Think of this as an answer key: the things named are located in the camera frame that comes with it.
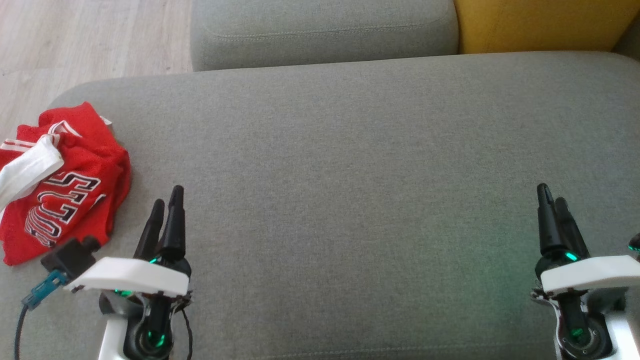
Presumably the red Bulls 23 jersey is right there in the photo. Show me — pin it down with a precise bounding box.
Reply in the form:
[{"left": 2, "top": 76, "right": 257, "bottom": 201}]
[{"left": 0, "top": 134, "right": 132, "bottom": 266}]

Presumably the yellow sofa cushion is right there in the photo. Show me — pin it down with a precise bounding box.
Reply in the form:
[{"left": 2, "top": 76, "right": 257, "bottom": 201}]
[{"left": 452, "top": 0, "right": 640, "bottom": 55}]

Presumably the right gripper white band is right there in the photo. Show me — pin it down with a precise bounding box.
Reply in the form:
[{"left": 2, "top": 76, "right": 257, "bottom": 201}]
[{"left": 531, "top": 183, "right": 640, "bottom": 301}]

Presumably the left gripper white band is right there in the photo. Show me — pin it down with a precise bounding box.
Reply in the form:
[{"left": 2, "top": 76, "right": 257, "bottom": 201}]
[{"left": 65, "top": 185, "right": 193, "bottom": 301}]

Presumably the grey sofa back cushion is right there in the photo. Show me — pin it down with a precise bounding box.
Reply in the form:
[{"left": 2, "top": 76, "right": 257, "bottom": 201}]
[{"left": 190, "top": 0, "right": 460, "bottom": 72}]

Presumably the grey sofa seat cushion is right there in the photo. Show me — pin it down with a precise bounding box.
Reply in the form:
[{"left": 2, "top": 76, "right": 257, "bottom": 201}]
[{"left": 0, "top": 50, "right": 640, "bottom": 360}]

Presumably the small grey cushion corner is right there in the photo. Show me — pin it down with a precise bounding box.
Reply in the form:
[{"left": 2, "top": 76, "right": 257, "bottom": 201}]
[{"left": 612, "top": 22, "right": 640, "bottom": 61}]

